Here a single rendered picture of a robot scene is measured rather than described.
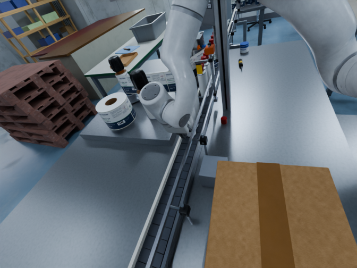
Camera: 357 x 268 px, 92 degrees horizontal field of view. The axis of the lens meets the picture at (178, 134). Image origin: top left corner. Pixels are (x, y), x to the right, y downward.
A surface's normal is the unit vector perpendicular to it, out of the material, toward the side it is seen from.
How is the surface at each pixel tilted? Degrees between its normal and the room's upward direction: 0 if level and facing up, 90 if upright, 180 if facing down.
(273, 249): 0
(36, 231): 0
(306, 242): 0
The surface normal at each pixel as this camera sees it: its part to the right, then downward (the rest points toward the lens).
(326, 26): -0.36, 0.69
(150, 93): -0.33, -0.40
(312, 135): -0.25, -0.69
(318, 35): -0.54, 0.79
